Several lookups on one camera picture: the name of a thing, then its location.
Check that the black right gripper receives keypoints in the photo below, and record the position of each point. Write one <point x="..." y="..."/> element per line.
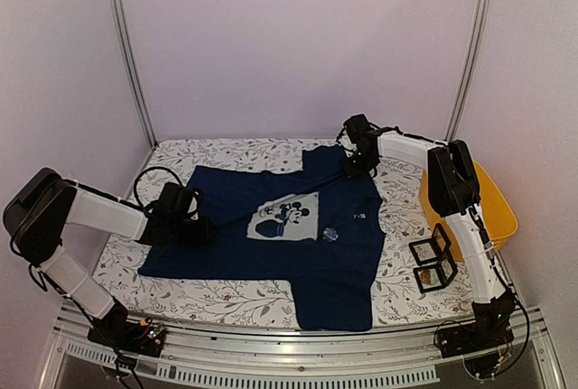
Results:
<point x="352" y="172"/>

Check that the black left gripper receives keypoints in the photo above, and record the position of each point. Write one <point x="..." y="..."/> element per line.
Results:
<point x="204" y="236"/>

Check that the navy blue printed t-shirt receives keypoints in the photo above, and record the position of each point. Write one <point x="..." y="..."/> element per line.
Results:
<point x="270" y="228"/>

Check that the round white blue brooch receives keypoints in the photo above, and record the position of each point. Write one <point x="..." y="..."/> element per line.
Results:
<point x="330" y="235"/>

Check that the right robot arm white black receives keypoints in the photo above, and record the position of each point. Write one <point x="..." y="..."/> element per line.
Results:
<point x="454" y="194"/>

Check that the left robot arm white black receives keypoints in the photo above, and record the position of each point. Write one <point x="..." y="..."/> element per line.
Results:
<point x="38" y="218"/>

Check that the black display box orange brooch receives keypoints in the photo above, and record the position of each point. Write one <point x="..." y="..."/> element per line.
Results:
<point x="437" y="276"/>

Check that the floral patterned table mat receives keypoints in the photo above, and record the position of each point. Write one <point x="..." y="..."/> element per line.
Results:
<point x="396" y="299"/>

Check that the yellow plastic basket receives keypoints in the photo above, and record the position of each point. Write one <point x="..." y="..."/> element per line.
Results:
<point x="499" y="219"/>

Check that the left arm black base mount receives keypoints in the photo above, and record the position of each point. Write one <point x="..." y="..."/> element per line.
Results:
<point x="144" y="337"/>

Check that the aluminium front rail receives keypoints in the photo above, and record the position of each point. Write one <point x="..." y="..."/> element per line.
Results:
<point x="199" y="355"/>

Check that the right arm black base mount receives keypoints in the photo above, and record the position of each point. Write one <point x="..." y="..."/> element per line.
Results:
<point x="474" y="339"/>

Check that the right aluminium corner post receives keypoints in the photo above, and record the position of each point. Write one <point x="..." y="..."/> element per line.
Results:
<point x="480" y="17"/>

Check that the aluminium corner post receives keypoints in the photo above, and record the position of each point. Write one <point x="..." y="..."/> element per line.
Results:
<point x="480" y="17"/>
<point x="127" y="54"/>

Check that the left aluminium corner post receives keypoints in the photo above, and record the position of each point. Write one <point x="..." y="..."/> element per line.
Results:
<point x="127" y="54"/>

